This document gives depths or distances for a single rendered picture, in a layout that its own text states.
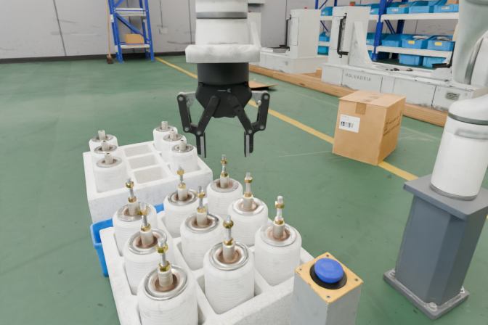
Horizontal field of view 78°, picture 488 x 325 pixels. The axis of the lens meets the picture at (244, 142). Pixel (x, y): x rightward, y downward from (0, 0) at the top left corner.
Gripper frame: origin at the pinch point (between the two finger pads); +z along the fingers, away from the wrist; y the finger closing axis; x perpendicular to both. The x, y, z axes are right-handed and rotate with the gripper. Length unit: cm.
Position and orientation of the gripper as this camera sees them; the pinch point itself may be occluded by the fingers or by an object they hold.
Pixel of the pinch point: (225, 148)
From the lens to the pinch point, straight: 48.5
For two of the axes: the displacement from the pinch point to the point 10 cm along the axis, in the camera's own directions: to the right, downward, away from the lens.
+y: -10.0, 0.3, -0.7
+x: 0.7, 3.7, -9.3
